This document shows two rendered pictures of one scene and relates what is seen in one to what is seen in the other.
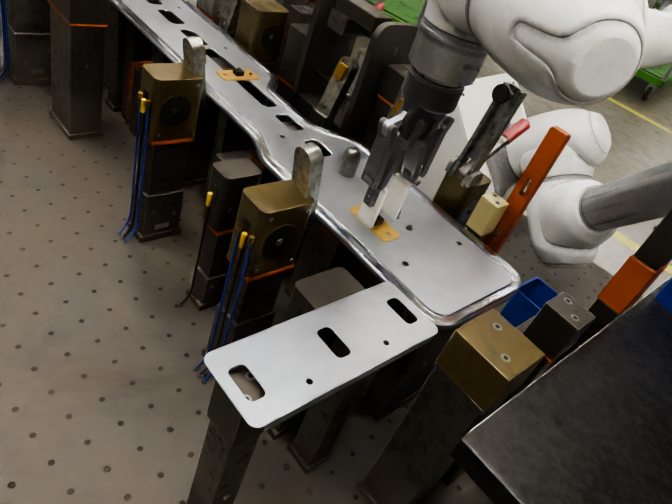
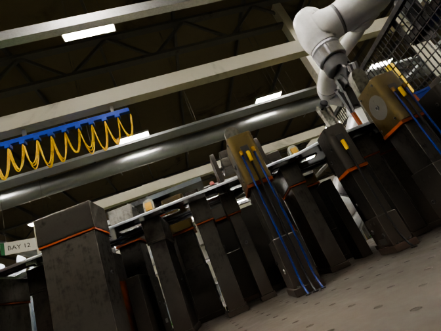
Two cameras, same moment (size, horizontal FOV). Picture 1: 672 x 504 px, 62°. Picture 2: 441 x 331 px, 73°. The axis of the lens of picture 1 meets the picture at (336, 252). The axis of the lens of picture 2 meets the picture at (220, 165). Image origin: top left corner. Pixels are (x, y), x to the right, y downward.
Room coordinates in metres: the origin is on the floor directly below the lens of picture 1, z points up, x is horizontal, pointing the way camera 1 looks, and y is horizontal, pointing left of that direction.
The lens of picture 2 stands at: (0.42, 0.83, 0.76)
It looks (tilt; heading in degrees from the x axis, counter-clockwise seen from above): 21 degrees up; 318
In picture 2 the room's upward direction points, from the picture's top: 23 degrees counter-clockwise
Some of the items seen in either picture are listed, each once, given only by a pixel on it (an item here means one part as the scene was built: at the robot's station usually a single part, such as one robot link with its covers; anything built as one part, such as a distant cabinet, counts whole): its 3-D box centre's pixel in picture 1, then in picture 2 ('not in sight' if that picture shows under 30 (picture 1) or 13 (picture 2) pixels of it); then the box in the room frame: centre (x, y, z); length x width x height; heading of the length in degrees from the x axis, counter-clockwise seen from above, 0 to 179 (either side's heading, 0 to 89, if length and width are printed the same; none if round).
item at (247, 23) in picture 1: (254, 85); (193, 255); (1.27, 0.33, 0.89); 0.12 x 0.08 x 0.38; 144
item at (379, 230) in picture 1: (375, 220); not in sight; (0.72, -0.04, 1.01); 0.08 x 0.04 x 0.01; 54
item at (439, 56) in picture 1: (447, 52); (329, 55); (0.72, -0.04, 1.27); 0.09 x 0.09 x 0.06
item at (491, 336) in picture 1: (437, 429); not in sight; (0.49, -0.21, 0.88); 0.08 x 0.08 x 0.36; 54
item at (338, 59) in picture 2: (424, 106); (340, 72); (0.72, -0.04, 1.20); 0.08 x 0.07 x 0.09; 144
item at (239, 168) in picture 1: (214, 241); (364, 184); (0.73, 0.20, 0.84); 0.10 x 0.05 x 0.29; 144
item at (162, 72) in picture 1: (155, 160); (270, 209); (0.85, 0.37, 0.87); 0.12 x 0.07 x 0.35; 144
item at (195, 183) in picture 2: not in sight; (159, 200); (1.44, 0.30, 1.16); 0.37 x 0.14 x 0.02; 54
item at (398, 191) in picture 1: (395, 197); (365, 117); (0.74, -0.05, 1.04); 0.03 x 0.01 x 0.07; 54
